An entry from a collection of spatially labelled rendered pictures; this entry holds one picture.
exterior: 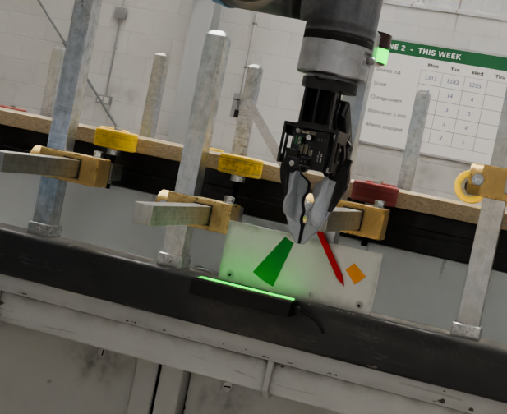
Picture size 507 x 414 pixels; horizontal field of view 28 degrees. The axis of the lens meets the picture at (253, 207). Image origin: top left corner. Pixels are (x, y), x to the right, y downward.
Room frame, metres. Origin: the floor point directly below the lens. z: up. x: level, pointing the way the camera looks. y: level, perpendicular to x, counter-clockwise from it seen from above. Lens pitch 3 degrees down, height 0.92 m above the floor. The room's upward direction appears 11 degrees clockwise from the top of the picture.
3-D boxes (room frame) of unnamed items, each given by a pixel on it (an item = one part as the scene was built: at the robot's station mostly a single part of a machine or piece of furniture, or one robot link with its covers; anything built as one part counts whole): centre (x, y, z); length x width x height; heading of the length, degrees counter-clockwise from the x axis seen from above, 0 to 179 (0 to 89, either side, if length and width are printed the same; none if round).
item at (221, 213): (1.74, 0.09, 0.80); 0.13 x 0.06 x 0.05; 74
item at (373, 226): (1.67, -0.15, 0.85); 0.13 x 0.06 x 0.05; 74
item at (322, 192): (1.31, -0.08, 0.86); 0.06 x 0.03 x 0.09; 164
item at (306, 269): (1.66, -0.09, 0.75); 0.26 x 0.01 x 0.10; 74
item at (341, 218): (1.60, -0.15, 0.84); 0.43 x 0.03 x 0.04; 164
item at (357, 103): (1.68, -0.13, 0.91); 0.03 x 0.03 x 0.48; 74
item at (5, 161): (1.74, 0.33, 0.83); 0.43 x 0.03 x 0.04; 164
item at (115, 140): (1.93, 0.28, 0.85); 0.08 x 0.08 x 0.11
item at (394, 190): (1.80, -0.20, 0.85); 0.08 x 0.08 x 0.11
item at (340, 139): (1.31, -0.06, 0.97); 0.09 x 0.08 x 0.12; 164
